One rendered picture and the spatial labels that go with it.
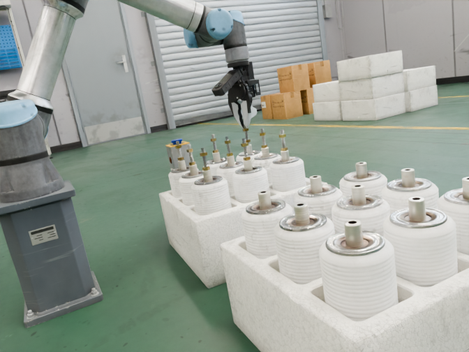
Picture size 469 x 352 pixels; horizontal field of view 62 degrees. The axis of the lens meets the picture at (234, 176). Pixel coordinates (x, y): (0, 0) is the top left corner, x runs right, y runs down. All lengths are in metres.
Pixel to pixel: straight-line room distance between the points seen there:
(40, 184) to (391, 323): 0.82
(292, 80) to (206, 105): 2.01
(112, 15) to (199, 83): 1.56
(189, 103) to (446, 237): 5.84
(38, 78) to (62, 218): 0.39
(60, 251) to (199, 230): 0.35
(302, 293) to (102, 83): 5.60
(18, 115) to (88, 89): 4.97
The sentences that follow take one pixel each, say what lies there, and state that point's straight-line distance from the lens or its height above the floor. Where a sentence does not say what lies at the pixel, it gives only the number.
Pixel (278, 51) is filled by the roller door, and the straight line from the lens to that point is 7.13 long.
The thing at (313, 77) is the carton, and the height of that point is 0.43.
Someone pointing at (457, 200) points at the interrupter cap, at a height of 0.25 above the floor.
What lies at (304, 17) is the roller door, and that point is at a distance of 7.55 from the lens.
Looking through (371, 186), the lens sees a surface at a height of 0.24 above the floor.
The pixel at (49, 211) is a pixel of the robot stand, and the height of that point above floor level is 0.26.
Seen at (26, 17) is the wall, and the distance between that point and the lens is 6.11.
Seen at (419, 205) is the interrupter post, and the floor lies 0.27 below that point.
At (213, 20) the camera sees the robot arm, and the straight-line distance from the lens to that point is 1.12.
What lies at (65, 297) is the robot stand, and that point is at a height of 0.04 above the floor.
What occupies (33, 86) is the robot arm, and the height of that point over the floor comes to 0.56.
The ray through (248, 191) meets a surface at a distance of 1.04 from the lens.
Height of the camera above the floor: 0.48
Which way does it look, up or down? 13 degrees down
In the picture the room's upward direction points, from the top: 10 degrees counter-clockwise
